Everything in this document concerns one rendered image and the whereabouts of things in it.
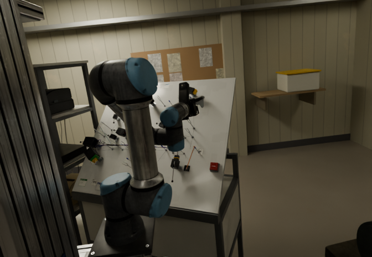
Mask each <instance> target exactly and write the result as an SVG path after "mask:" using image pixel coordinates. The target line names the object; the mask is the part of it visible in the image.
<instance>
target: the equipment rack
mask: <svg viewBox="0 0 372 257"><path fill-rule="evenodd" d="M87 63H88V60H82V61H67V62H59V63H44V64H33V69H34V73H35V78H36V81H37V85H38V89H39V93H40V98H41V101H42V106H43V110H44V114H45V118H46V122H47V125H48V130H49V134H50V139H51V143H52V146H53V150H54V154H55V159H56V163H57V166H58V170H59V175H60V179H61V183H62V187H63V191H64V195H65V199H66V203H67V207H68V211H69V216H70V220H71V224H72V227H73V231H74V235H75V240H76V245H77V246H79V245H87V244H88V243H87V239H86V234H85V230H84V225H83V222H82V217H81V214H80V209H79V204H78V202H77V203H76V204H75V205H74V206H73V203H72V200H71V196H70V191H69V187H68V183H67V179H66V174H67V175H68V172H67V171H68V170H70V169H72V168H74V167H75V166H77V165H79V164H81V163H83V162H84V160H85V157H86V156H85V154H84V153H82V154H80V155H78V156H76V157H74V158H73V159H71V160H69V161H67V162H65V163H63V162H62V159H61V154H60V150H59V145H58V144H59V143H60V139H59V134H58V130H57V127H56V122H58V121H61V120H65V119H68V118H71V117H74V116H77V115H80V114H83V113H86V112H89V111H90V112H91V117H92V123H93V126H94V129H95V130H97V127H98V125H99V123H98V119H97V113H96V108H95V103H94V97H93V94H92V92H91V90H90V87H89V71H88V68H87ZM77 66H81V67H82V73H83V76H84V82H85V87H86V92H87V98H88V101H89V105H75V107H74V108H73V109H70V110H65V111H62V112H59V113H55V114H52V115H51V112H50V108H49V104H48V99H47V95H46V92H45V89H48V88H47V84H46V80H45V76H44V70H52V69H61V68H72V67H77ZM68 165H69V166H68ZM66 166H67V167H66ZM77 209H78V210H77Z"/></svg>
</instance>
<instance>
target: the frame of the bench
mask: <svg viewBox="0 0 372 257"><path fill-rule="evenodd" d="M224 176H225V177H233V179H232V181H231V183H230V186H229V188H228V190H227V193H226V195H225V197H224V199H223V201H222V204H221V206H220V209H219V210H220V217H221V220H220V222H219V225H217V224H215V237H216V249H217V256H218V257H225V250H224V237H223V223H222V222H223V219H224V217H225V214H226V211H227V209H228V207H229V204H230V202H231V199H232V197H233V194H234V192H235V189H236V186H237V184H238V188H239V206H240V220H239V224H238V226H237V230H236V233H235V237H234V240H233V243H232V246H231V250H230V253H229V257H231V256H232V254H233V250H234V246H235V243H236V239H237V246H238V256H239V257H244V250H243V239H242V220H241V202H240V182H239V176H238V177H234V176H233V175H231V174H224ZM78 204H79V208H80V213H81V217H82V222H83V225H84V230H85V234H86V239H87V243H88V244H93V243H94V241H93V240H90V236H89V231H88V228H87V223H86V219H85V214H84V209H83V206H82V201H78Z"/></svg>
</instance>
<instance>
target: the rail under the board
mask: <svg viewBox="0 0 372 257"><path fill-rule="evenodd" d="M71 194H72V198H73V200H77V201H83V202H90V203H96V204H102V205H103V203H102V198H101V196H98V195H94V194H87V193H80V192H73V191H72V193H71ZM165 215H166V216H170V217H176V218H182V219H188V220H194V221H198V222H204V223H210V224H217V225H219V222H220V220H221V217H220V211H219V214H215V213H208V212H201V211H197V210H190V209H183V208H176V207H169V208H168V210H167V212H166V214H165Z"/></svg>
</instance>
